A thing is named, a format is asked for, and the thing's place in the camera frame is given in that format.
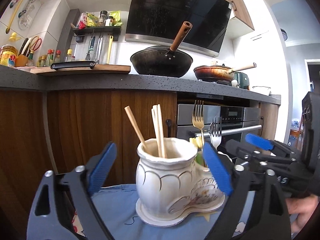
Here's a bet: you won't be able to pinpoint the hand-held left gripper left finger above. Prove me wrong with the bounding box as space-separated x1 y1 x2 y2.
26 141 118 240

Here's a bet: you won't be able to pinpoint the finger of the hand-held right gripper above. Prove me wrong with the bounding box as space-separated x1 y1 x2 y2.
226 139 306 172
245 133 305 160

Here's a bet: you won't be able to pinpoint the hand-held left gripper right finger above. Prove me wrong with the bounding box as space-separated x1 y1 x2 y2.
202 142 292 240

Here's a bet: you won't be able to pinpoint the white ceramic utensil holder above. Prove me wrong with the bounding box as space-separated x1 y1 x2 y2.
135 137 225 227

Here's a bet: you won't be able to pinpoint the wooden chopstick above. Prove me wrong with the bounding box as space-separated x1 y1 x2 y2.
156 104 167 158
151 107 163 157
124 106 148 149

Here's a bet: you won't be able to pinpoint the person's right hand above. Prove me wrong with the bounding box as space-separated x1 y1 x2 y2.
286 195 320 234

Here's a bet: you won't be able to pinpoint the silver fork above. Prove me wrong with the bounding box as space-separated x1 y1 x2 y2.
209 117 222 149

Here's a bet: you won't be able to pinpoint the stainless steel oven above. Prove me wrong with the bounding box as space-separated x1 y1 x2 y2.
177 104 262 160

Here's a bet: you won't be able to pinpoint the blue printed cloth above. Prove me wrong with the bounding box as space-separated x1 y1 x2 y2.
67 184 253 240

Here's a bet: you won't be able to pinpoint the white bowl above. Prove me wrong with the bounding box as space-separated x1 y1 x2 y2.
252 86 272 96

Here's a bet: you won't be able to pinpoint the gold fork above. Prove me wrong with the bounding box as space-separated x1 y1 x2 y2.
192 100 209 173

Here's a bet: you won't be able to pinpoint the wooden base cabinets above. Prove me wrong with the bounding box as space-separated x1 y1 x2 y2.
0 89 279 205

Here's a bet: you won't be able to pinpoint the green kitchen appliance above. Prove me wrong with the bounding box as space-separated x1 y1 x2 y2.
234 72 250 90

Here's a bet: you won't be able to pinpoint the copper frying pan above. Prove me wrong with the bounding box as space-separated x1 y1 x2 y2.
193 62 257 85

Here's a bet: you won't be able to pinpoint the wooden cutting board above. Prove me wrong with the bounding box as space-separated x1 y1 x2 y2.
30 64 132 75

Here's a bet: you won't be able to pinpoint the metal tongs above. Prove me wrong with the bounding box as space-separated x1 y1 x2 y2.
96 36 104 63

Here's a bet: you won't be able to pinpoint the yellow hanging spatula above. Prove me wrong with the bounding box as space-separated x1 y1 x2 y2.
106 35 114 65

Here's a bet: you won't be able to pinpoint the grey hanging spatula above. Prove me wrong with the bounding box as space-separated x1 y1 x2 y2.
86 36 96 61

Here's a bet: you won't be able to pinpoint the row of sauce bottles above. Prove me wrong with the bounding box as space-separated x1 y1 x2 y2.
27 49 76 67

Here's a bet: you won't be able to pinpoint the wooden knife block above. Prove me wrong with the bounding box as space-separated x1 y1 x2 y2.
15 37 33 67

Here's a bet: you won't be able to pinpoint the red scissors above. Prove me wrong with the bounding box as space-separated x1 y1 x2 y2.
30 36 42 52

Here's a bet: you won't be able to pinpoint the yellow cooking oil bottle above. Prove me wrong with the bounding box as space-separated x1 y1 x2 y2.
0 44 19 68

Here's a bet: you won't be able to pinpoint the red and white snack packet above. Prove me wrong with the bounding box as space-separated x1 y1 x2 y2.
77 12 88 28

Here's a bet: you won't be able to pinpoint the yellow green snack packet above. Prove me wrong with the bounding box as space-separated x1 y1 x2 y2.
85 12 99 27

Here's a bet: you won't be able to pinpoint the black range hood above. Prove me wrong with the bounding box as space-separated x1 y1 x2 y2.
125 0 232 57

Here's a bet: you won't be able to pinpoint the green handled utensil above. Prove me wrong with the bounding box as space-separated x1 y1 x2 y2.
189 137 204 167

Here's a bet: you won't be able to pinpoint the black wok with wooden handle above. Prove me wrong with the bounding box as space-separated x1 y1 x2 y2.
130 21 193 78

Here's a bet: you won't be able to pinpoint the black wall shelf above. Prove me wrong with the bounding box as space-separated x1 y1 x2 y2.
72 26 122 43

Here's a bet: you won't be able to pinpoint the wooden wall cabinets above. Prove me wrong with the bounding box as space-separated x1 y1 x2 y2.
40 0 255 30

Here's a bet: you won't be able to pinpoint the yellow gas hose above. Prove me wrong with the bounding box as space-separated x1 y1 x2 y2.
5 0 34 34

